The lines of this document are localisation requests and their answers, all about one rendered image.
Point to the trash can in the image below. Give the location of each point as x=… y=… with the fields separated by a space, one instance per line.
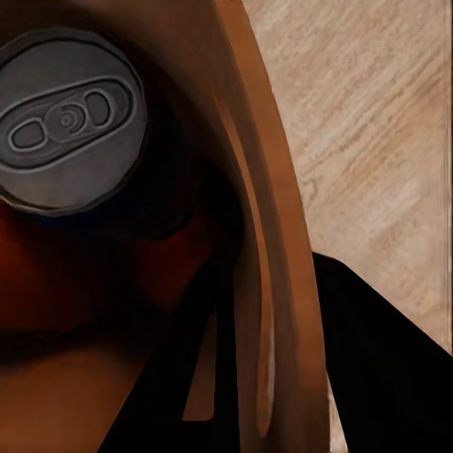
x=61 y=390

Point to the can of soda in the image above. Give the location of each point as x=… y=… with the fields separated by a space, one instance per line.
x=166 y=268
x=89 y=142
x=55 y=279

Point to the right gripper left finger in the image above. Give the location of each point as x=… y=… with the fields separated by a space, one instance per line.
x=151 y=419

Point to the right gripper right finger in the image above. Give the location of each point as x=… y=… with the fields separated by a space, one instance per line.
x=392 y=384

